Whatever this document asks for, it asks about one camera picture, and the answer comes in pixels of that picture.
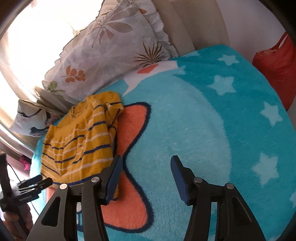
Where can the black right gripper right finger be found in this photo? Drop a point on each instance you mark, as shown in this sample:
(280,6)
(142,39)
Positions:
(235,220)

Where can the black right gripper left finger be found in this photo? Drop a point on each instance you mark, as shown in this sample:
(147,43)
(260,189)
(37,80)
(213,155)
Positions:
(58,219)

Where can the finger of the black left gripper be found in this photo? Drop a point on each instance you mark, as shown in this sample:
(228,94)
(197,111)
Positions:
(30,182)
(36,189)

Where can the yellow striped knit sweater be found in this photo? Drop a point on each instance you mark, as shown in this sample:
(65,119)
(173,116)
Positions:
(81,144)

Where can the small white printed cushion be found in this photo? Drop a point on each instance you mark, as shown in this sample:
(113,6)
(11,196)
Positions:
(34,119)

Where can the red plastic bag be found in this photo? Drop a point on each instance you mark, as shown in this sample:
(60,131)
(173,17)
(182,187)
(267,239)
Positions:
(277,64)

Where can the large floral white pillow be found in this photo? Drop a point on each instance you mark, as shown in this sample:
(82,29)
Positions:
(125,36)

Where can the beige curtain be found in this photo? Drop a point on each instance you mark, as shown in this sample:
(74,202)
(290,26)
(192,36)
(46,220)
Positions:
(192,24)

